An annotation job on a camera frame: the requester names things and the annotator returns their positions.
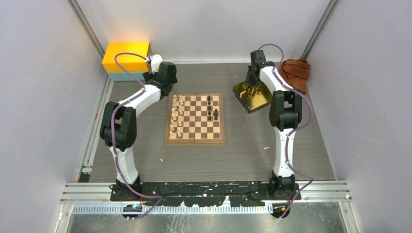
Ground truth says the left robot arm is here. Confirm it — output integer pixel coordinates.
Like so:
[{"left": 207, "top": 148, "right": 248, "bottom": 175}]
[{"left": 100, "top": 62, "right": 177, "bottom": 200}]

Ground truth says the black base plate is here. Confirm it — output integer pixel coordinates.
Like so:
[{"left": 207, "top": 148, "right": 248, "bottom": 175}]
[{"left": 109, "top": 181, "right": 299, "bottom": 207}]

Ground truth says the dark chess piece column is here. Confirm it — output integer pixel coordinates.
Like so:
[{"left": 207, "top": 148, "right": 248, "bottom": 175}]
[{"left": 213, "top": 109, "right": 219, "bottom": 120}]

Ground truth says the yellow drawer box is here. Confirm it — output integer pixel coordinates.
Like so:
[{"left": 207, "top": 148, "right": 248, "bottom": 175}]
[{"left": 102, "top": 41, "right": 152, "bottom": 72}]

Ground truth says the wooden chess board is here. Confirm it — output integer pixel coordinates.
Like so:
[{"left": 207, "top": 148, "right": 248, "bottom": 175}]
[{"left": 165, "top": 93, "right": 225, "bottom": 145}]

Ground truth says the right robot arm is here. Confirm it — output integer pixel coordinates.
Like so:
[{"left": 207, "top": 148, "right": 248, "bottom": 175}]
[{"left": 245, "top": 50, "right": 302, "bottom": 200}]

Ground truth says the aluminium frame rail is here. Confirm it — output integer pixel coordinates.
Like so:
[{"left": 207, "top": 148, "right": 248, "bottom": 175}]
[{"left": 60, "top": 180, "right": 352, "bottom": 218}]

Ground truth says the teal drawer box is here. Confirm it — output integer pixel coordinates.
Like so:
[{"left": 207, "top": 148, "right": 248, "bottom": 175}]
[{"left": 108, "top": 72, "right": 145, "bottom": 82}]

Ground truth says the yellow tin tray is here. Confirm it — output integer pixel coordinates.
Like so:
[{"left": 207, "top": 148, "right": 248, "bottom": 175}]
[{"left": 232, "top": 82, "right": 272, "bottom": 115}]

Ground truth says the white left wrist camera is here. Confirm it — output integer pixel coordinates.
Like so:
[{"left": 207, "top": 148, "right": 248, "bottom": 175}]
[{"left": 150, "top": 54, "right": 163, "bottom": 73}]

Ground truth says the brown cloth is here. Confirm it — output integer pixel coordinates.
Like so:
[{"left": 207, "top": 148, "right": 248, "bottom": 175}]
[{"left": 278, "top": 58, "right": 311, "bottom": 95}]

